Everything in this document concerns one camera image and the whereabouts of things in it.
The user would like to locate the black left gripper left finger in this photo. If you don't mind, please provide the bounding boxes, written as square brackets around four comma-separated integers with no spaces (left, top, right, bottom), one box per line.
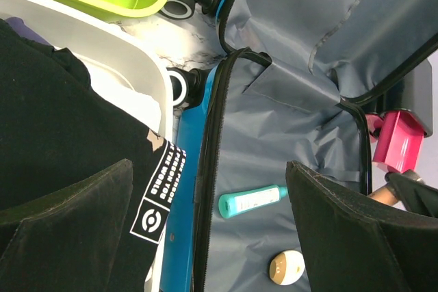
[1,159,133,291]

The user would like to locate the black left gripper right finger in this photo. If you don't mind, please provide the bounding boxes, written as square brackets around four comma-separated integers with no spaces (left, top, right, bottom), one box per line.
[285,161,437,291]

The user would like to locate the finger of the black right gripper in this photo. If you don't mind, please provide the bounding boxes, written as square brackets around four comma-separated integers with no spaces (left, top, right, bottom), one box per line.
[385,170,438,217]

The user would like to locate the brown foundation tube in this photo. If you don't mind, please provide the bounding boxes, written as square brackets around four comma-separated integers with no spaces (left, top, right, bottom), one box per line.
[368,168,415,206]

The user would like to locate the black bag with pink trim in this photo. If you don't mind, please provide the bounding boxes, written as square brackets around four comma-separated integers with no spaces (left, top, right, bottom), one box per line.
[363,59,433,173]

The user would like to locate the black garment with label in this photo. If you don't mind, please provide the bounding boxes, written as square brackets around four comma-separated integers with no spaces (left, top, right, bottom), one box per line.
[1,22,186,291]

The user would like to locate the blue fish print suitcase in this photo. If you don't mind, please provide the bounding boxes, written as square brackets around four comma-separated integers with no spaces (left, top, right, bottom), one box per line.
[160,0,437,291]

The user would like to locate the purple garment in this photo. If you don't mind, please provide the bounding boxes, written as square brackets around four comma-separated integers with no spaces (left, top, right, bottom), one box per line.
[5,16,50,45]

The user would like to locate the white towel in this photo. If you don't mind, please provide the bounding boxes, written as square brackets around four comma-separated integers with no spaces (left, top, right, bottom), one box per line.
[79,55,162,133]

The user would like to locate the teal tube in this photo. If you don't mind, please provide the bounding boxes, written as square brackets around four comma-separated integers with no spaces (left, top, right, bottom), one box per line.
[218,185,288,219]

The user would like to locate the white rectangular tray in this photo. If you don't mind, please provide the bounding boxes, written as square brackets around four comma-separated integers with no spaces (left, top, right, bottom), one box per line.
[0,0,172,292]

